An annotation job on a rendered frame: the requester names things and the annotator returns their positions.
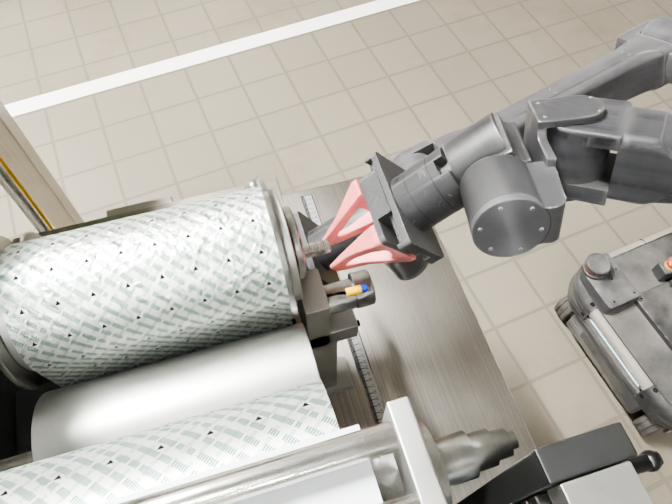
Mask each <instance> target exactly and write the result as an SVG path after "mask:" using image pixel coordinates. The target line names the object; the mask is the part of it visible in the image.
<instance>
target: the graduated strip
mask: <svg viewBox="0 0 672 504"><path fill-rule="evenodd" d="M300 197H301V200H302V203H303V206H304V209H305V212H306V216H307V217H308V218H309V219H311V220H312V221H313V222H315V223H316V224H318V225H321V224H322V222H321V219H320V216H319V213H318V210H317V207H316V204H315V201H314V198H313V195H312V194H308V195H304V196H300ZM347 341H348V344H349V347H350V350H351V353H352V356H353V359H354V362H355V365H356V368H357V371H358V374H359V377H360V380H361V383H362V386H363V389H364V393H365V396H366V399H367V402H368V405H369V408H370V411H371V414H372V417H373V420H374V423H375V425H377V424H380V423H383V422H382V419H383V415H384V411H385V406H384V403H383V400H382V397H381V394H380V391H379V389H378V386H377V383H376V380H375V377H374V374H373V371H372V368H371V365H370V362H369V359H368V356H367V353H366V350H365V348H364V345H363V342H362V339H361V336H360V333H359V330H358V334H357V336H356V337H352V338H349V339H347Z"/></svg>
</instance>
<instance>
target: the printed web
mask: <svg viewBox="0 0 672 504"><path fill-rule="evenodd" d="M0 305H1V309H2V313H3V317H4V321H5V324H6V327H7V329H8V332H9V335H10V337H11V339H12V342H13V344H14V346H15V348H16V349H17V351H18V353H19V354H20V356H21V357H22V359H23V360H24V361H25V363H26V364H27V365H28V366H29V367H30V368H31V369H32V370H34V371H35V372H37V373H39V374H40V375H42V376H44V377H45V378H47V379H49V380H50V381H52V382H54V383H55V384H57V385H59V386H60V387H62V388H63V387H66V386H70V385H74V384H77V383H81V382H85V381H88V380H92V379H96V378H99V377H103V376H107V375H110V374H114V373H118V372H121V371H125V370H129V369H132V368H136V367H140V366H143V365H147V364H151V363H154V362H158V361H162V360H165V359H169V358H173V357H176V356H180V355H184V354H187V353H191V352H195V351H198V350H202V349H206V348H209V347H213V346H217V345H220V344H224V343H228V342H231V341H235V340H239V339H242V338H246V337H250V336H253V335H257V334H261V333H264V332H268V331H272V330H275V329H279V328H283V327H286V326H290V325H293V322H292V316H291V310H290V303H289V297H288V292H287V288H286V283H285V279H284V274H283V270H282V266H281V262H280V258H279V254H278V250H277V246H276V242H275V238H274V234H273V230H272V227H271V223H270V219H269V216H268V212H267V209H266V205H265V202H264V199H263V196H262V193H261V190H260V188H259V186H258V187H254V188H250V189H245V190H241V191H237V192H233V193H228V194H224V195H220V196H216V197H211V198H207V199H203V200H198V201H194V202H190V203H186V204H181V205H177V206H173V207H169V208H164V209H160V210H156V211H151V212H147V213H143V214H139V215H134V216H130V217H126V218H122V219H117V220H113V221H109V222H105V223H100V224H96V225H92V226H87V227H83V228H79V229H75V230H70V231H66V232H62V233H58V234H53V235H49V236H45V237H40V238H36V239H32V240H28V241H23V242H19V243H15V244H11V245H9V246H7V247H6V248H5V249H4V251H3V252H2V254H1V257H0ZM338 430H340V429H339V426H338V423H337V420H336V417H335V414H334V411H333V408H332V406H331V403H330V400H329V397H328V395H327V392H326V390H325V388H324V385H323V383H322V382H321V380H317V381H313V382H310V383H306V384H303V385H299V386H296V387H292V388H289V389H286V390H282V391H279V392H275V393H272V394H268V395H265V396H261V397H258V398H254V399H251V400H248V401H244V402H241V403H237V404H234V405H230V406H227V407H223V408H220V409H216V410H213V411H209V412H206V413H203V414H199V415H196V416H192V417H189V418H185V419H182V420H178V421H175V422H171V423H168V424H165V425H161V426H158V427H154V428H151V429H147V430H144V431H140V432H137V433H133V434H130V435H127V436H123V437H120V438H116V439H113V440H109V441H106V442H102V443H99V444H95V445H92V446H88V447H85V448H82V449H78V450H75V451H71V452H68V453H64V454H61V455H57V456H54V457H50V458H47V459H44V460H40V461H37V462H33V463H30V464H26V465H23V466H19V467H16V468H12V469H9V470H6V471H2V472H0V504H98V503H101V502H105V501H108V500H111V499H114V498H118V497H121V496H124V495H128V494H131V493H134V492H137V491H141V490H144V489H147V488H151V487H154V486H157V485H160V484H164V483H167V482H170V481H174V480H177V479H180V478H183V477H187V476H190V475H193V474H197V473H200V472H203V471H206V470H210V469H213V468H216V467H220V466H223V465H226V464H229V463H233V462H236V461H239V460H243V459H246V458H249V457H252V456H256V455H259V454H262V453H266V452H269V451H272V450H275V449H279V448H282V447H285V446H289V445H292V444H295V443H298V442H302V441H305V440H308V439H312V438H315V437H318V436H321V435H325V434H328V433H331V432H335V431H338Z"/></svg>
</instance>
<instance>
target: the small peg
mask: <svg viewBox="0 0 672 504"><path fill-rule="evenodd" d="M302 246H303V251H304V255H305V259H308V258H310V257H316V256H317V255H318V256H320V255H323V254H327V253H330V252H331V245H330V242H329V240H327V239H325V240H322V241H317V242H315V243H309V244H308V245H306V244H305V245H302Z"/></svg>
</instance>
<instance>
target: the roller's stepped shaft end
mask: <svg viewBox="0 0 672 504"><path fill-rule="evenodd" d="M434 441H435V443H436V446H437V448H438V451H439V453H440V456H441V458H442V461H443V464H444V467H445V470H446V473H447V477H448V480H449V484H450V487H452V486H455V485H458V484H461V483H464V482H467V481H470V480H473V479H476V478H479V476H480V472H481V471H484V470H487V469H490V468H493V467H496V466H499V464H500V460H503V459H506V458H509V457H512V456H513V455H514V449H517V448H519V442H518V439H517V436H516V435H515V433H514V432H513V431H508V432H506V430H505V429H504V428H502V427H501V428H498V429H495V430H491V431H488V430H487V429H485V428H483V429H480V430H477V431H474V432H470V433H467V434H466V433H465V432H464V431H462V430H460V431H457V432H454V433H451V434H448V435H444V436H441V437H438V438H435V439H434Z"/></svg>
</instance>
